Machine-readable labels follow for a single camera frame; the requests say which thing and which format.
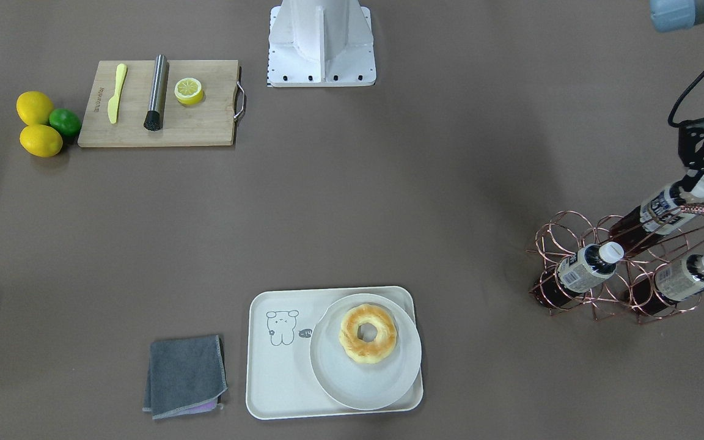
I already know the wooden cutting board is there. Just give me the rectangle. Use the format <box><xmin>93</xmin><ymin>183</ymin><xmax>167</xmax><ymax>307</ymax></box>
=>
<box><xmin>76</xmin><ymin>59</ymin><xmax>240</xmax><ymax>148</ymax></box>

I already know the grey folded cloth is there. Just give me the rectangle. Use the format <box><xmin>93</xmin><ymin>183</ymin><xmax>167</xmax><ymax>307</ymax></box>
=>
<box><xmin>142</xmin><ymin>334</ymin><xmax>229</xmax><ymax>420</ymax></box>

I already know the tea bottle rack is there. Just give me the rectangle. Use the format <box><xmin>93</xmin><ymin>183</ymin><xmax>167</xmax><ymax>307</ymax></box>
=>
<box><xmin>609</xmin><ymin>176</ymin><xmax>704</xmax><ymax>259</ymax></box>
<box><xmin>531</xmin><ymin>241</ymin><xmax>624</xmax><ymax>309</ymax></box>
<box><xmin>629</xmin><ymin>254</ymin><xmax>704</xmax><ymax>317</ymax></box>

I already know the steel muddler black tip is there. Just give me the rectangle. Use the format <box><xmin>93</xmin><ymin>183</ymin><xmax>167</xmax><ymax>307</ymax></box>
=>
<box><xmin>143</xmin><ymin>54</ymin><xmax>169</xmax><ymax>131</ymax></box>

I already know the cream serving tray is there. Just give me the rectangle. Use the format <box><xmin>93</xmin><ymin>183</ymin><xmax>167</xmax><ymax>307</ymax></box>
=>
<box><xmin>246</xmin><ymin>286</ymin><xmax>423</xmax><ymax>420</ymax></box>

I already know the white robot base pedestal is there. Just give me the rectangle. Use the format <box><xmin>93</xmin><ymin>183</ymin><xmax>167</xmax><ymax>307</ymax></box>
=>
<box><xmin>266</xmin><ymin>1</ymin><xmax>377</xmax><ymax>87</ymax></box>

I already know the glazed ring donut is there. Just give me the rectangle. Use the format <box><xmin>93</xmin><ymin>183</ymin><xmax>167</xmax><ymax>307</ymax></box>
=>
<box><xmin>339</xmin><ymin>304</ymin><xmax>398</xmax><ymax>364</ymax></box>

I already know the yellow lemon upper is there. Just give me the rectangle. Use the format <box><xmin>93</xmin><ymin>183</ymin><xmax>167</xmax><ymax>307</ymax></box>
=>
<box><xmin>16</xmin><ymin>91</ymin><xmax>55</xmax><ymax>126</ymax></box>

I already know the green lime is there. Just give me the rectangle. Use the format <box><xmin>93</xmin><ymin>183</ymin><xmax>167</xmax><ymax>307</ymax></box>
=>
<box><xmin>48</xmin><ymin>108</ymin><xmax>82</xmax><ymax>138</ymax></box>

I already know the half lemon slice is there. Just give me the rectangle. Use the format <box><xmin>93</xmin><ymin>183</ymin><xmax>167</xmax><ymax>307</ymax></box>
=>
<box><xmin>174</xmin><ymin>77</ymin><xmax>205</xmax><ymax>106</ymax></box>

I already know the tea bottle middle rack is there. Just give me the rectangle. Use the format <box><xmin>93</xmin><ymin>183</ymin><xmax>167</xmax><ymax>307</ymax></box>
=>
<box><xmin>531</xmin><ymin>241</ymin><xmax>624</xmax><ymax>309</ymax></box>

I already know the yellow plastic knife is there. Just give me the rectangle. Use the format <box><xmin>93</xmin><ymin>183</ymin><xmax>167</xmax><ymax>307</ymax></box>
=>
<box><xmin>107</xmin><ymin>62</ymin><xmax>128</xmax><ymax>125</ymax></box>

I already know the yellow lemon lower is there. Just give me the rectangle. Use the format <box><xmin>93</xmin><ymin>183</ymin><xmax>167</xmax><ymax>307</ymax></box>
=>
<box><xmin>19</xmin><ymin>125</ymin><xmax>64</xmax><ymax>158</ymax></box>

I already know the yellow lemon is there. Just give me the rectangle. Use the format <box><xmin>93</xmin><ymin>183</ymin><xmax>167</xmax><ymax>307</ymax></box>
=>
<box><xmin>19</xmin><ymin>125</ymin><xmax>64</xmax><ymax>158</ymax></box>
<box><xmin>16</xmin><ymin>91</ymin><xmax>55</xmax><ymax>126</ymax></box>

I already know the copper wire bottle rack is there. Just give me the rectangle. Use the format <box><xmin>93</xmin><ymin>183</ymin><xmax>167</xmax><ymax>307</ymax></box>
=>
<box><xmin>526</xmin><ymin>203</ymin><xmax>704</xmax><ymax>324</ymax></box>

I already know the white round plate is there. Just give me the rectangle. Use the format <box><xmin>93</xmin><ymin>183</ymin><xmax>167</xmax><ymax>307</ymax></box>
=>
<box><xmin>309</xmin><ymin>293</ymin><xmax>422</xmax><ymax>411</ymax></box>

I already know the tea bottle top rack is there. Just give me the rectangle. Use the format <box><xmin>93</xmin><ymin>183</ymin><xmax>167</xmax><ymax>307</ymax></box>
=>
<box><xmin>609</xmin><ymin>176</ymin><xmax>704</xmax><ymax>259</ymax></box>

